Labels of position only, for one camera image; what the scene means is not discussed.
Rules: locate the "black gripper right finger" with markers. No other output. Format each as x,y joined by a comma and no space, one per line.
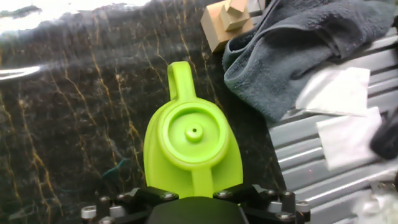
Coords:
267,202

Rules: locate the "lime green watering can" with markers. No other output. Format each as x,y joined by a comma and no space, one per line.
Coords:
192,149

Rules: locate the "grey terry towel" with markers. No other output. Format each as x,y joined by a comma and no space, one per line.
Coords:
295,46

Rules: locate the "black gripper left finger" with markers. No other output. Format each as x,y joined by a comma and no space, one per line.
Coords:
136,202

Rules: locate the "flat white paper napkin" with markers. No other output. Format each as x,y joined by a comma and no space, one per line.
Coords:
348,140
335,90

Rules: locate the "black marble mat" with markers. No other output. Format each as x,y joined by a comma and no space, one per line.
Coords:
77,109

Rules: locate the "small wooden block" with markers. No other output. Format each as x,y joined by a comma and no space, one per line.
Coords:
225,21

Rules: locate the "black computer mouse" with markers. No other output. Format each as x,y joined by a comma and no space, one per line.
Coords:
385,140

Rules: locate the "crumpled white tissue pile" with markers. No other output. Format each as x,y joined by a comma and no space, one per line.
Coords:
376,207

